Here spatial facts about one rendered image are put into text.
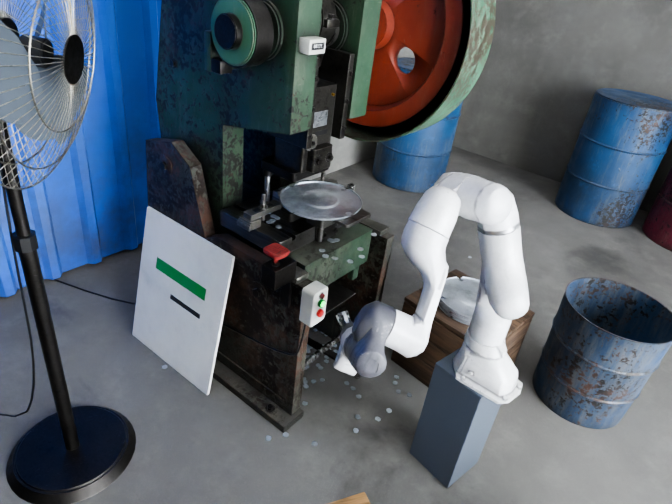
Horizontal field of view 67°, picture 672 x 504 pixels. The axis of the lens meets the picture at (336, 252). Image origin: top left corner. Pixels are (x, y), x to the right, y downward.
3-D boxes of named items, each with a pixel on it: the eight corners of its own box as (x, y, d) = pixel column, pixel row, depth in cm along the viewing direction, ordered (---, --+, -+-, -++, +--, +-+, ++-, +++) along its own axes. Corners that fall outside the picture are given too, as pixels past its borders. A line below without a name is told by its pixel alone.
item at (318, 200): (324, 230, 163) (324, 228, 163) (262, 198, 178) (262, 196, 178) (377, 203, 183) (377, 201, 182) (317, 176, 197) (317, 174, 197)
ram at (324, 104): (338, 167, 180) (349, 82, 165) (310, 177, 170) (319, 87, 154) (301, 152, 189) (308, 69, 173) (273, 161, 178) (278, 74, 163)
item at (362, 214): (366, 245, 184) (372, 211, 177) (342, 258, 174) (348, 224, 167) (314, 219, 196) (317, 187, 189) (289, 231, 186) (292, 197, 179)
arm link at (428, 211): (464, 157, 116) (418, 146, 130) (428, 227, 118) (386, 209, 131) (509, 190, 128) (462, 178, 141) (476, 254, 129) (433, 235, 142)
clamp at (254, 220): (283, 216, 183) (285, 190, 178) (248, 231, 171) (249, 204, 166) (271, 210, 186) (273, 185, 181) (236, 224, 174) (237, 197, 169)
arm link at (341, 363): (370, 325, 132) (365, 319, 137) (325, 343, 131) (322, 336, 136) (385, 367, 134) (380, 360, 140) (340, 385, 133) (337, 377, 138)
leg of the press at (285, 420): (304, 415, 197) (329, 207, 150) (283, 433, 189) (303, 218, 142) (159, 307, 242) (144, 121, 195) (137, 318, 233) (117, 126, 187)
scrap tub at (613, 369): (637, 393, 229) (687, 309, 204) (615, 451, 199) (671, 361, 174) (545, 347, 249) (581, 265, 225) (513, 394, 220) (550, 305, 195)
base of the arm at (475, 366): (531, 385, 161) (546, 352, 154) (497, 412, 149) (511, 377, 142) (474, 344, 174) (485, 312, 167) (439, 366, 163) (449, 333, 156)
